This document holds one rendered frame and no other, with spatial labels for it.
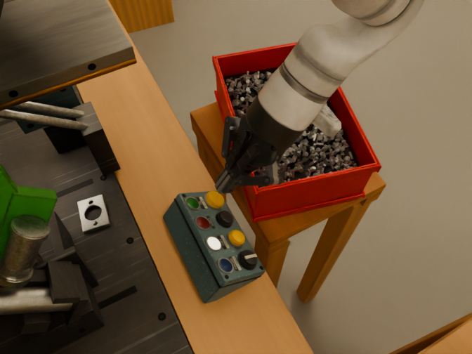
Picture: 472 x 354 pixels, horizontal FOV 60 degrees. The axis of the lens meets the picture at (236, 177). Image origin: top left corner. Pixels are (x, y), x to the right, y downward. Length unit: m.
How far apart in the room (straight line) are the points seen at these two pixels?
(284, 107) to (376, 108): 1.59
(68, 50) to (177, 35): 1.80
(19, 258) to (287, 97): 0.34
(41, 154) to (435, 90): 1.86
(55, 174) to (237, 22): 1.80
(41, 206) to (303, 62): 0.32
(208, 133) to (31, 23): 0.40
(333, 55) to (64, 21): 0.34
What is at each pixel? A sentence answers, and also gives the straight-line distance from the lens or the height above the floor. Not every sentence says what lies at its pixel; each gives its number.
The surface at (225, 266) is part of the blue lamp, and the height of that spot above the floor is 0.95.
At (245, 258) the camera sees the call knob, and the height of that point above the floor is 0.94.
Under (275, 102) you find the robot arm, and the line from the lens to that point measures 0.49.
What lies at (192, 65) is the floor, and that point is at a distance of 2.16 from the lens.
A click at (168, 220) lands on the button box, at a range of 0.63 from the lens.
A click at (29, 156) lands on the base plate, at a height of 0.90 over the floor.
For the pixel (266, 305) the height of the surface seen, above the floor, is 0.90.
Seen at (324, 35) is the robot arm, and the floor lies 1.18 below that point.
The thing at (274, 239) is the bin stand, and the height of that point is 0.80.
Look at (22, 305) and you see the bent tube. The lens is 0.55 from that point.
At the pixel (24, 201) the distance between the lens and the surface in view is 0.48.
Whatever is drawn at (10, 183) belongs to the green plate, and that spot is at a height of 1.12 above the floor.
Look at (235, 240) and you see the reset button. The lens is 0.58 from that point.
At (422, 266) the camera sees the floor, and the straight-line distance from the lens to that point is 1.71.
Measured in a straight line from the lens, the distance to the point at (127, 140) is 0.74.
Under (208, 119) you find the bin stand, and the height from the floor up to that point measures 0.80.
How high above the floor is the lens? 1.48
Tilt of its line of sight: 59 degrees down
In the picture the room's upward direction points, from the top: straight up
